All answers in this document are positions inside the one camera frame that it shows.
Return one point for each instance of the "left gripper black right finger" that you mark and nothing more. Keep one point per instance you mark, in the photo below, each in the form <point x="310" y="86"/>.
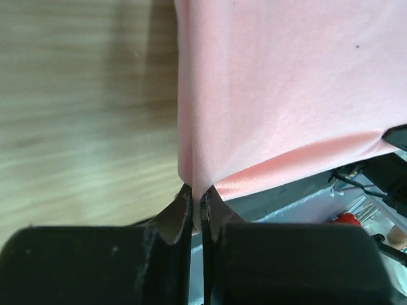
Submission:
<point x="267" y="263"/>

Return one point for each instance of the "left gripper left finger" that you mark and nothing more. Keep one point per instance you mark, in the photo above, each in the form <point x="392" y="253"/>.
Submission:
<point x="135" y="264"/>

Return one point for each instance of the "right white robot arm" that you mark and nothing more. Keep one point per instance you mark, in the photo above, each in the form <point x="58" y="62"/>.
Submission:
<point x="388" y="172"/>

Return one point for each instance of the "pink t shirt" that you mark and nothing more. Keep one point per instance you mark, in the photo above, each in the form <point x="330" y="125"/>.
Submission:
<point x="270" y="92"/>

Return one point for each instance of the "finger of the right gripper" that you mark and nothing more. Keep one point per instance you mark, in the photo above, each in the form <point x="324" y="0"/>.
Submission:
<point x="397" y="137"/>

